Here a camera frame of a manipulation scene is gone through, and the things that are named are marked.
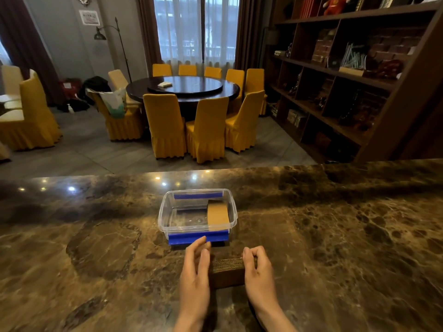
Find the red bag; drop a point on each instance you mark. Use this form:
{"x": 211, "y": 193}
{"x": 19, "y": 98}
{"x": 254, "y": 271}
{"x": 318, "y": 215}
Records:
{"x": 71, "y": 87}

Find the cream covered chair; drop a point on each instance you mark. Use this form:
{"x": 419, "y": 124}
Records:
{"x": 10, "y": 82}

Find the group of yellow dining chairs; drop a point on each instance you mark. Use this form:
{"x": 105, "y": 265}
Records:
{"x": 207, "y": 127}

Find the pale patterned box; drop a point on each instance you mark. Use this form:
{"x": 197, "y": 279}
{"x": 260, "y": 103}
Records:
{"x": 296, "y": 118}

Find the small white bottle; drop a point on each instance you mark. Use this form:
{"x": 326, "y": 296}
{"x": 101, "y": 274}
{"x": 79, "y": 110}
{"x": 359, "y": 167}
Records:
{"x": 70, "y": 109}

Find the black cloth bundle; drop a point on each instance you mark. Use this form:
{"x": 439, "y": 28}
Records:
{"x": 74, "y": 105}

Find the leaning pale books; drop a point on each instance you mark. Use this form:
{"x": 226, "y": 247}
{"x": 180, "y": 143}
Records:
{"x": 408, "y": 0}

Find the silver metal ornament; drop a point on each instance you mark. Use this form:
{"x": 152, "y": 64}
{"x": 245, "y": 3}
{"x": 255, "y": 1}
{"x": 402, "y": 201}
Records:
{"x": 353, "y": 58}

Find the white green tote bag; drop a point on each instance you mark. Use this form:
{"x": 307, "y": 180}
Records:
{"x": 112, "y": 101}

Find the dark round turntable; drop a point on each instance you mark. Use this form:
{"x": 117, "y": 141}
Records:
{"x": 187, "y": 85}

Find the white sheer curtain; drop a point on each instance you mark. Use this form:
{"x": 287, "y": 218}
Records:
{"x": 180, "y": 31}

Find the person's right thumb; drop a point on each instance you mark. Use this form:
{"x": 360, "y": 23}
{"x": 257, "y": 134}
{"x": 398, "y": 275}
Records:
{"x": 247, "y": 261}

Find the framed white wall sign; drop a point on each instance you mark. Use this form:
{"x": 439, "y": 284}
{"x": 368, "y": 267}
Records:
{"x": 89, "y": 17}

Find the black backpack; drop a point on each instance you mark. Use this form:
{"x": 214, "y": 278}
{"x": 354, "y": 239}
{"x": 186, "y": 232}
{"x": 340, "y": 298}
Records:
{"x": 94, "y": 87}

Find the person's left thumb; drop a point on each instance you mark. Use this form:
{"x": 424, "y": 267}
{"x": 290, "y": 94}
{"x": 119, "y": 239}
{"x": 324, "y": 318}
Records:
{"x": 204, "y": 262}

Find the person's right hand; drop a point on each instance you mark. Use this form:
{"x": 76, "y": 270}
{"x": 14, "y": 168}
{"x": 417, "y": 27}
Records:
{"x": 261, "y": 283}

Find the person's left hand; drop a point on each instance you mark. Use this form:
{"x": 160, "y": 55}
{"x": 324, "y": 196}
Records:
{"x": 193, "y": 286}

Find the black floor lamp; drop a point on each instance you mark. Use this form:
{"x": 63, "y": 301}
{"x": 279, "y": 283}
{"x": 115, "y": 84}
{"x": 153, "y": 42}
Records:
{"x": 119, "y": 37}

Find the round dark dining table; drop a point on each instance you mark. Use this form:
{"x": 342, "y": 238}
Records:
{"x": 193, "y": 95}

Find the person's right forearm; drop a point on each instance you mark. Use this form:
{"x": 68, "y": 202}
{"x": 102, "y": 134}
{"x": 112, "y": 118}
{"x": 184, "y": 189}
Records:
{"x": 277, "y": 321}

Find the tan cardboard piece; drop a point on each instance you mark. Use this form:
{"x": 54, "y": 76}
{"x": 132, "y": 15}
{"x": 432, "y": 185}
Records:
{"x": 218, "y": 214}

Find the clear plastic box blue clips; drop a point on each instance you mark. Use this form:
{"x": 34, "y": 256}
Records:
{"x": 183, "y": 217}

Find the row of red books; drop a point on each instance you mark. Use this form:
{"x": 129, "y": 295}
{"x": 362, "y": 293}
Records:
{"x": 309, "y": 6}

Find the dark figurine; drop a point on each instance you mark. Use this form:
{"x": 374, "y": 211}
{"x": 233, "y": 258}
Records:
{"x": 295, "y": 84}

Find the small brick pattern box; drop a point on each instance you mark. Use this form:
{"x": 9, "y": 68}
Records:
{"x": 323, "y": 48}

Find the white tissue box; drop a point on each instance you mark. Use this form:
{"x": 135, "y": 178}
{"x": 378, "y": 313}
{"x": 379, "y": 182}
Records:
{"x": 164, "y": 84}

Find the person's left forearm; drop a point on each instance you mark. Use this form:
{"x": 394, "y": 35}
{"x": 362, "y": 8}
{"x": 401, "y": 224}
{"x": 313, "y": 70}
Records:
{"x": 188, "y": 324}

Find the dark brown curtain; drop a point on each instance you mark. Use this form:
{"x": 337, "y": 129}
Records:
{"x": 148, "y": 31}
{"x": 249, "y": 31}
{"x": 27, "y": 44}

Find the dark wooden bookshelf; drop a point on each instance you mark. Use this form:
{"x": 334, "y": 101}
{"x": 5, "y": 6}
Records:
{"x": 408, "y": 110}

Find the red plush toy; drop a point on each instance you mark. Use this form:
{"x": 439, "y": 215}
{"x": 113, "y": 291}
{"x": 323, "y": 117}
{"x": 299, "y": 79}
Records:
{"x": 336, "y": 4}

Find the yellow covered single chair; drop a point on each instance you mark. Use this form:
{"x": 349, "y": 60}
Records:
{"x": 33, "y": 117}

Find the brown corrugated cardboard block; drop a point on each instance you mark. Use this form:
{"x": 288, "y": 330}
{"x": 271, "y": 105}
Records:
{"x": 228, "y": 273}

